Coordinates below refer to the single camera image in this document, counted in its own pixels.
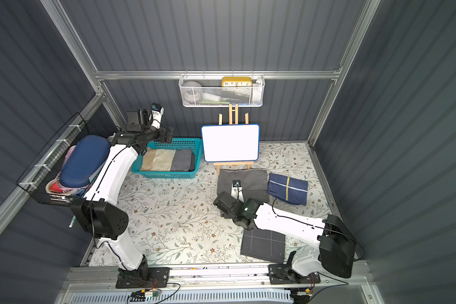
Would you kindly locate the plain grey pillowcase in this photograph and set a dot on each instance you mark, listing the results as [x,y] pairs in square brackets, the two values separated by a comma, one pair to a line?
[253,183]

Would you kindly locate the black wire side basket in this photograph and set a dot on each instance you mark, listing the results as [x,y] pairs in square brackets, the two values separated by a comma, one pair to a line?
[41,178]

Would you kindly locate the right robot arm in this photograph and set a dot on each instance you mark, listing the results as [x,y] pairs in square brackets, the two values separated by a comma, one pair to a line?
[330,247]

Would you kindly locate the dark checked pillowcase front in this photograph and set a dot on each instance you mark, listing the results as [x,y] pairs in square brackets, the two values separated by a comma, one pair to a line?
[263,245]

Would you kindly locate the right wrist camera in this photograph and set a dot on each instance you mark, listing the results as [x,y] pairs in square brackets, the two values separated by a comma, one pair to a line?
[237,190]

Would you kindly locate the beige and grey pillowcase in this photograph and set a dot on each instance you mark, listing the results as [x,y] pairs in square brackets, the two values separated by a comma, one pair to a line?
[168,160]

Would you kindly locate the blue framed whiteboard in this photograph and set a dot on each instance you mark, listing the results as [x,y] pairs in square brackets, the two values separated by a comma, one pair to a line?
[231,143]

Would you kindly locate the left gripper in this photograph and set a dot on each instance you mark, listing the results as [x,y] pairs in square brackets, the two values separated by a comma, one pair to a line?
[163,130]

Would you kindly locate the white wire wall basket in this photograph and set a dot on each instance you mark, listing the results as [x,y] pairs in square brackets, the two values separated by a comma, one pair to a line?
[216,96]

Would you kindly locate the white tape roll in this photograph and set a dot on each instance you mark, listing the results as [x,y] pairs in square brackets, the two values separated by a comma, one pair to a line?
[191,91]

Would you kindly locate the yellow alarm clock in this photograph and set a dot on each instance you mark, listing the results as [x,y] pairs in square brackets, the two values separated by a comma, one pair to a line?
[237,81]

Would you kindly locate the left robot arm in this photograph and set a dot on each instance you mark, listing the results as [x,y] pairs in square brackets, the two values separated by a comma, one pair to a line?
[97,211]

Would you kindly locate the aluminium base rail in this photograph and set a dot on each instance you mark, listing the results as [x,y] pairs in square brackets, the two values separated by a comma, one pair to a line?
[210,277]

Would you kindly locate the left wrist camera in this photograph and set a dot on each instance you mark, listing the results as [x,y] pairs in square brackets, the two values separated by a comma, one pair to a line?
[156,115]

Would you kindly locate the navy yellow striped pillowcase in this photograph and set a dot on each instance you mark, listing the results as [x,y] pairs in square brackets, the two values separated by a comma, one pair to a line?
[290,190]

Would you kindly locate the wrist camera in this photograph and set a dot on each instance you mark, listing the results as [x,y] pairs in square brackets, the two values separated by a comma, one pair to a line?
[237,190]
[156,115]

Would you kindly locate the teal plastic laundry basket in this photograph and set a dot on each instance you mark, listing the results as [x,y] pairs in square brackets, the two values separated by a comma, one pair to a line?
[195,144]

